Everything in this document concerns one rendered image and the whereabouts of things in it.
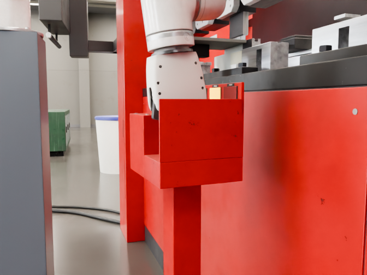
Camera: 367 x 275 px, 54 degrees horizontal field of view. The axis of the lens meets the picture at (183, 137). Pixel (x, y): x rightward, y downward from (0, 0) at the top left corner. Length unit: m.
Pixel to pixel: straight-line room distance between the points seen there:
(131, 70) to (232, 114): 1.42
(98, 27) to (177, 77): 11.22
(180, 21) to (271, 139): 0.34
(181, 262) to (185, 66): 0.38
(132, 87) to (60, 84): 9.70
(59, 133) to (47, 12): 3.47
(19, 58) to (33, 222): 0.48
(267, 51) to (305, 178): 0.46
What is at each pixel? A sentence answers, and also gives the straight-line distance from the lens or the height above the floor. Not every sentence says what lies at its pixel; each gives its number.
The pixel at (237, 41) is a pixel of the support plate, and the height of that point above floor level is 0.99.
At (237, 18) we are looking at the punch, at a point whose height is 1.08.
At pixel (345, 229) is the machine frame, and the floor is 0.60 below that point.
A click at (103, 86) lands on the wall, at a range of 11.64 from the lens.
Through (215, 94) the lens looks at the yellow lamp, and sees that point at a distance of 0.74.
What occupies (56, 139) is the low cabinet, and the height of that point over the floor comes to 0.25.
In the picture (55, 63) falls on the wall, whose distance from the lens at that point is 11.74.
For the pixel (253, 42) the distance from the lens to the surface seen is 1.18.
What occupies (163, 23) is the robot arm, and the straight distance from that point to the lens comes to 0.63.
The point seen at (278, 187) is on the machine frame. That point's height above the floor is 0.62.
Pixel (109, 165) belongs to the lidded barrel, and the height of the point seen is 0.10.
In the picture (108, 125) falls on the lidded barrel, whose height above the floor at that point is 0.54.
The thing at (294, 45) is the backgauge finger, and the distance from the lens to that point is 1.34.
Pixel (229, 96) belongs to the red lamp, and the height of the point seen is 0.82.
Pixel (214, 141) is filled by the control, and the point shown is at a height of 0.74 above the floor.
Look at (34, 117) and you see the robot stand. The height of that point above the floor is 0.76.
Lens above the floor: 0.81
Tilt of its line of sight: 6 degrees down
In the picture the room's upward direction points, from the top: straight up
